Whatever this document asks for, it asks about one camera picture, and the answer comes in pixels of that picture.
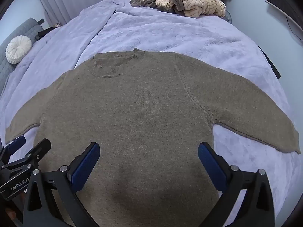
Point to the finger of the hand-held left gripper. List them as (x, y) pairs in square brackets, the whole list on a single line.
[(40, 149), (15, 145)]

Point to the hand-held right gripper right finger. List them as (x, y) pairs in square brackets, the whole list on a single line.
[(211, 167)]

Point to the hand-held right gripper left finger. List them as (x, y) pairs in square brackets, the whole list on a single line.
[(86, 163)]

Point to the brown knit sweater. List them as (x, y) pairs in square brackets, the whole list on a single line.
[(146, 113)]

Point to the round white pillow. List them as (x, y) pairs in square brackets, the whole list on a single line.
[(18, 49)]

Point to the black item on sofa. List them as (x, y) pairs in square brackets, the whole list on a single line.
[(45, 32)]

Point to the grey quilted sofa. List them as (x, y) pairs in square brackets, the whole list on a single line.
[(21, 28)]

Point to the black bar beside bed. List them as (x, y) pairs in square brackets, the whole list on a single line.
[(271, 63)]

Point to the lavender plush blanket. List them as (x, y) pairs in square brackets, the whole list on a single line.
[(177, 33)]

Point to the beige striped knit garment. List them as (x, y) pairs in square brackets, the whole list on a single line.
[(196, 1)]

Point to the brown knit garment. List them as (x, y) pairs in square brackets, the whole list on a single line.
[(142, 2)]

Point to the wall-mounted screen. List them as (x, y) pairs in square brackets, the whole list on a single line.
[(284, 2)]

